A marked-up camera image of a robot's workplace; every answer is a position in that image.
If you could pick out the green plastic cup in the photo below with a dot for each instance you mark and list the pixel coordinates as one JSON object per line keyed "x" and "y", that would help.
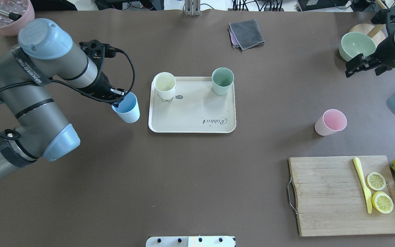
{"x": 223, "y": 79}

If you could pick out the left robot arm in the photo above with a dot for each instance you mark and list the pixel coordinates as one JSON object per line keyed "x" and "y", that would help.
{"x": 45, "y": 50}

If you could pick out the cream plastic cup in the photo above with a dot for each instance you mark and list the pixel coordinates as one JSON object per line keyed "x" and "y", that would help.
{"x": 165, "y": 85}

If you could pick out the pink bowl with ice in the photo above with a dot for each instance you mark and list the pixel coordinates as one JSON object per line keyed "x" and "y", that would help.
{"x": 9, "y": 27}

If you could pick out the wooden stand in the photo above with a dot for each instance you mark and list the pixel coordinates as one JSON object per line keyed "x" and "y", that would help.
{"x": 373, "y": 31}

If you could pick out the blue plastic cup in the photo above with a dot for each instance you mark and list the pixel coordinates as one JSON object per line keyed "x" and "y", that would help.
{"x": 128, "y": 108}

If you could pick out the pink plastic cup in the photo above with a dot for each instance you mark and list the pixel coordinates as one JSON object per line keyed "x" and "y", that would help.
{"x": 330, "y": 122}

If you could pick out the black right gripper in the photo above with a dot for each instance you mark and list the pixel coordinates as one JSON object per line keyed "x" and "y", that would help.
{"x": 388, "y": 52}

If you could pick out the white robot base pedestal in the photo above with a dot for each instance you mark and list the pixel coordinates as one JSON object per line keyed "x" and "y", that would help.
{"x": 191, "y": 241}

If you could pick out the wooden cutting board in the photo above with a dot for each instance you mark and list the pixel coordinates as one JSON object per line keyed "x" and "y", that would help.
{"x": 329, "y": 200}

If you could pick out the lemon half slice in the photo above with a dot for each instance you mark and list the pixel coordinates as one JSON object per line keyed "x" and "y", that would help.
{"x": 376, "y": 181}
{"x": 382, "y": 202}

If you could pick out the yellow plastic knife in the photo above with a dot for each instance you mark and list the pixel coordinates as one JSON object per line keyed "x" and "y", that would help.
{"x": 367, "y": 193}

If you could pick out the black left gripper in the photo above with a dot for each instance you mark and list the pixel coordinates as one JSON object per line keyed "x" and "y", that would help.
{"x": 100, "y": 85}

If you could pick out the green bowl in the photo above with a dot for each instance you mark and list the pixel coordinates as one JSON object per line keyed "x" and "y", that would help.
{"x": 354, "y": 43}

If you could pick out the grey folded cloth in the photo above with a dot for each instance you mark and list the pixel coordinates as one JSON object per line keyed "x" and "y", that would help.
{"x": 246, "y": 34}

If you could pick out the cream rectangular tray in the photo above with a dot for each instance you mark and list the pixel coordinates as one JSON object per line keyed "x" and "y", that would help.
{"x": 195, "y": 108}

